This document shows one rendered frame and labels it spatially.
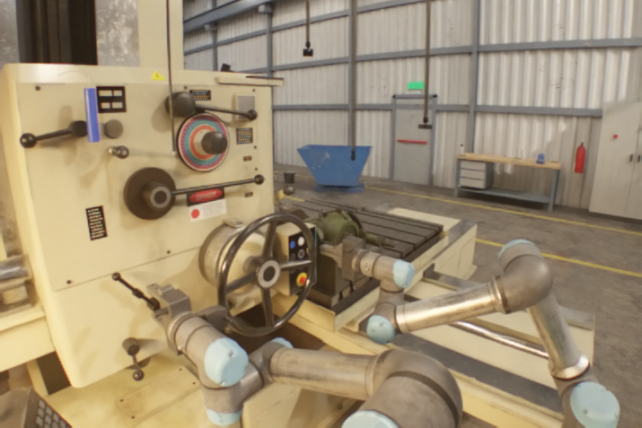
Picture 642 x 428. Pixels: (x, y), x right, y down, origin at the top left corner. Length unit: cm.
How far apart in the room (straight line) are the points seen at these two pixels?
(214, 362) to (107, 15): 143
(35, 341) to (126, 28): 124
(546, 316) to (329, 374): 66
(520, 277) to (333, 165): 671
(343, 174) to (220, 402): 689
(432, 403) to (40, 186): 88
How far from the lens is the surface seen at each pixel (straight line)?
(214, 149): 99
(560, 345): 115
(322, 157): 746
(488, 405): 159
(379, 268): 104
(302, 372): 70
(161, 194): 95
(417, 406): 47
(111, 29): 170
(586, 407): 113
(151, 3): 180
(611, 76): 803
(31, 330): 137
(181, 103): 97
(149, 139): 100
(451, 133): 850
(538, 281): 92
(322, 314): 155
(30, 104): 93
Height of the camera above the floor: 177
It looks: 13 degrees down
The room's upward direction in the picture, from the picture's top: straight up
